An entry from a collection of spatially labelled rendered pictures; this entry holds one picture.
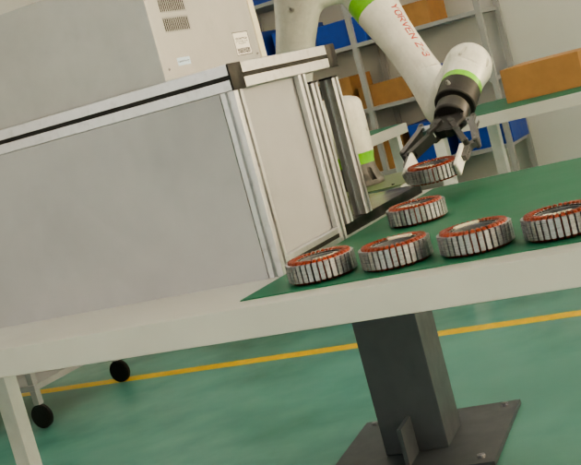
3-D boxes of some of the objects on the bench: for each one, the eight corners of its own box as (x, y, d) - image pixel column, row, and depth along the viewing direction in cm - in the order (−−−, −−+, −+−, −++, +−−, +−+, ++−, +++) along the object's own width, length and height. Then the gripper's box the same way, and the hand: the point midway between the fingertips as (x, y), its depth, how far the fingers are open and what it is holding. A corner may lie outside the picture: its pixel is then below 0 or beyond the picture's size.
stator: (400, 220, 224) (396, 202, 223) (455, 208, 219) (450, 190, 218) (382, 232, 214) (377, 213, 213) (439, 220, 209) (433, 201, 208)
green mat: (433, 189, 264) (432, 188, 264) (710, 130, 235) (710, 129, 235) (240, 302, 181) (240, 300, 181) (630, 232, 153) (630, 232, 153)
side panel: (334, 241, 221) (290, 77, 217) (348, 238, 220) (304, 73, 216) (269, 279, 197) (219, 94, 193) (284, 276, 195) (234, 89, 192)
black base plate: (190, 241, 293) (187, 232, 293) (422, 192, 263) (420, 183, 263) (80, 290, 252) (77, 280, 251) (341, 239, 222) (338, 227, 221)
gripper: (510, 109, 249) (490, 179, 235) (413, 129, 262) (389, 196, 248) (497, 82, 245) (475, 151, 231) (399, 104, 258) (373, 171, 244)
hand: (432, 169), depth 240 cm, fingers closed on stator, 11 cm apart
